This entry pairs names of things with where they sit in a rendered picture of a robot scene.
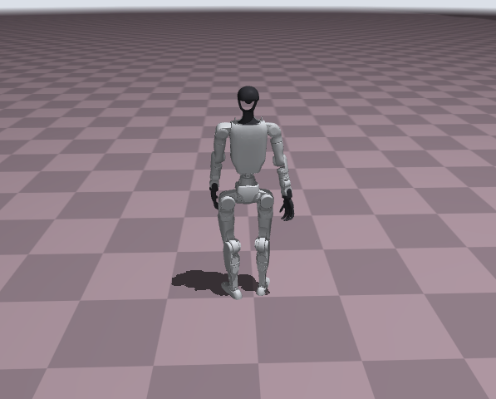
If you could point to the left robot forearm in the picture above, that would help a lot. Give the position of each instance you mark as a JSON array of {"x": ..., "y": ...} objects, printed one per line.
[{"x": 215, "y": 171}]

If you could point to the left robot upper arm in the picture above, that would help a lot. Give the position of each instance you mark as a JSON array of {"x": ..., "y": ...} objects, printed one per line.
[{"x": 222, "y": 132}]

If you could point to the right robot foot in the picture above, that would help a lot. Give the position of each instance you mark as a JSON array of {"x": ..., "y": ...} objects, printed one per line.
[{"x": 261, "y": 291}]

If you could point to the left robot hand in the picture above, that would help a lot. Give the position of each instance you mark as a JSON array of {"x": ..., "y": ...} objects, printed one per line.
[{"x": 213, "y": 194}]

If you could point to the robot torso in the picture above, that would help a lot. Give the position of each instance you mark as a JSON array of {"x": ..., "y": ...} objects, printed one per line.
[{"x": 248, "y": 146}]

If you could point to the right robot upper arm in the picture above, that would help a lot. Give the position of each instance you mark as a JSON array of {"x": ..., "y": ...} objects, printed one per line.
[{"x": 276, "y": 142}]

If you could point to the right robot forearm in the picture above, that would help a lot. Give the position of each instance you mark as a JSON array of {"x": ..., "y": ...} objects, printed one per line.
[{"x": 284, "y": 180}]

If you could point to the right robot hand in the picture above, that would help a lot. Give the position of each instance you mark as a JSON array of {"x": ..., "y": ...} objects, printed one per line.
[{"x": 288, "y": 206}]

